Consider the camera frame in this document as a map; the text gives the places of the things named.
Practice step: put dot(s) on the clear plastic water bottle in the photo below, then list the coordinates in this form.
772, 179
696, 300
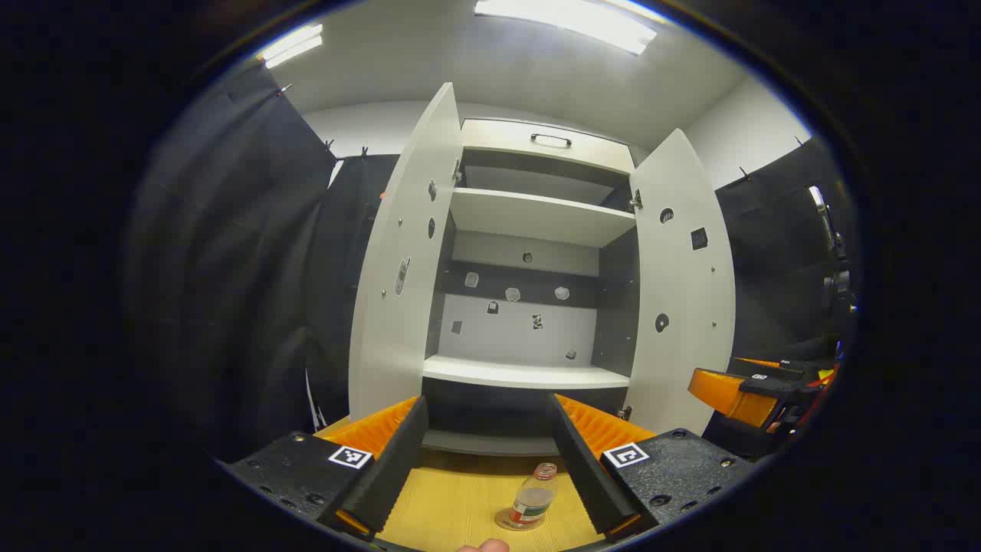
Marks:
534, 497

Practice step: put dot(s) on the dark metal stand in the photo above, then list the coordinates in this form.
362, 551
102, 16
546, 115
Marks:
837, 287

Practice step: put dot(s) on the white cabinet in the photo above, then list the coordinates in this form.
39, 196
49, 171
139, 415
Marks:
529, 218

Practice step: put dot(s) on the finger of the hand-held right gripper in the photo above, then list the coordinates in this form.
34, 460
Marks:
724, 392
801, 368

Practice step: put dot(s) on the ceiling light panel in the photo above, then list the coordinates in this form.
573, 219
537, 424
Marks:
567, 21
291, 46

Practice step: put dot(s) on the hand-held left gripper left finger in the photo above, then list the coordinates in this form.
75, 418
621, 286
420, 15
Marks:
387, 468

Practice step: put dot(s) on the white cabinet door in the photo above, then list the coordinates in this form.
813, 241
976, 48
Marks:
682, 291
402, 307

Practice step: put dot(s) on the white cabinet drawer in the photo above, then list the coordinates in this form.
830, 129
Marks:
506, 146

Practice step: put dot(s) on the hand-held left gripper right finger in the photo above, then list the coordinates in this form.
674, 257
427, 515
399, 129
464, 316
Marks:
586, 475

